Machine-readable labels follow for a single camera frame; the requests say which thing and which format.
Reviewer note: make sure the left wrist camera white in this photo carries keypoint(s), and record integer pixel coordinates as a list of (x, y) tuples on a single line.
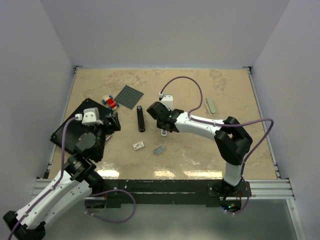
[(89, 117)]

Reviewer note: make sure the white staple box sleeve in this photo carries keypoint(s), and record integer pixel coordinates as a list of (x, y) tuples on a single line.
[(138, 145)]

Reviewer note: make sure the grey lego baseplate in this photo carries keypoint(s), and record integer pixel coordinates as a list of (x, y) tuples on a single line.
[(128, 97)]

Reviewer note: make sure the black stapler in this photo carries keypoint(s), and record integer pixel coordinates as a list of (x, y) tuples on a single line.
[(140, 119)]

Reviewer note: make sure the red blue lego car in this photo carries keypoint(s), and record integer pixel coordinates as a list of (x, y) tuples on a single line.
[(109, 100)]

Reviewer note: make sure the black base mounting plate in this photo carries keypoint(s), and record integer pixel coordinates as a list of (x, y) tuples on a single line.
[(211, 193)]

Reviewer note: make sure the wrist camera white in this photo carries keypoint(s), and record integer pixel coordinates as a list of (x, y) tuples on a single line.
[(89, 117), (167, 100)]

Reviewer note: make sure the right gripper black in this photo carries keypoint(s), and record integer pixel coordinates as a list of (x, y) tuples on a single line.
[(158, 124)]

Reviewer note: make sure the black flat case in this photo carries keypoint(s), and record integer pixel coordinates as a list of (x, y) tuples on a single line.
[(75, 129)]

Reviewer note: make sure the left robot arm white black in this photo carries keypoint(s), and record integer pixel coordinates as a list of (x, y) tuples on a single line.
[(76, 179)]

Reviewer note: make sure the light green stapler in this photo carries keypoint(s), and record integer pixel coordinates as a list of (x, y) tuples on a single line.
[(211, 108)]

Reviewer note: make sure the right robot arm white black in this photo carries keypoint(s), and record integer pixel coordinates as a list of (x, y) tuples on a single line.
[(232, 140)]

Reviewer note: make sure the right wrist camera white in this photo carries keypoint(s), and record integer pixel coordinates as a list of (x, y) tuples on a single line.
[(167, 100)]

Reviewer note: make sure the staple box tray with staples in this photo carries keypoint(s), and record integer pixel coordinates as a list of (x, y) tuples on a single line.
[(159, 150)]

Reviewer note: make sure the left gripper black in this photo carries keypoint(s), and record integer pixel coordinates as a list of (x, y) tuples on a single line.
[(115, 125)]

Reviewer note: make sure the light blue stapler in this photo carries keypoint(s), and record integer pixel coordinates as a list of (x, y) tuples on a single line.
[(164, 132)]

